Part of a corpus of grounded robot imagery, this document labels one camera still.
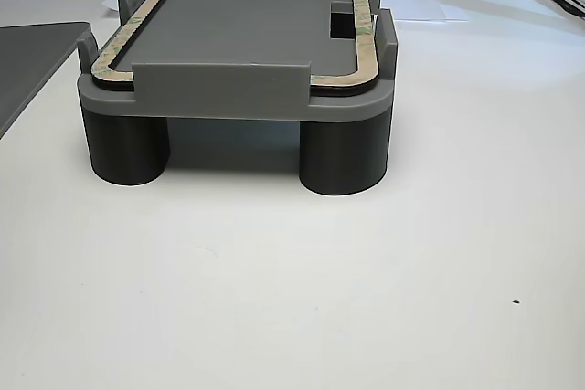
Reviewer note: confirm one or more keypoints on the tan rectangular frame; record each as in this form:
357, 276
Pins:
365, 43

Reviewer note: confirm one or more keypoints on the grey holder platform with legs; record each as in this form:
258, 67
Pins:
228, 79

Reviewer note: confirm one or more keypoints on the flat grey tray plate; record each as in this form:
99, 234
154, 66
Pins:
32, 56

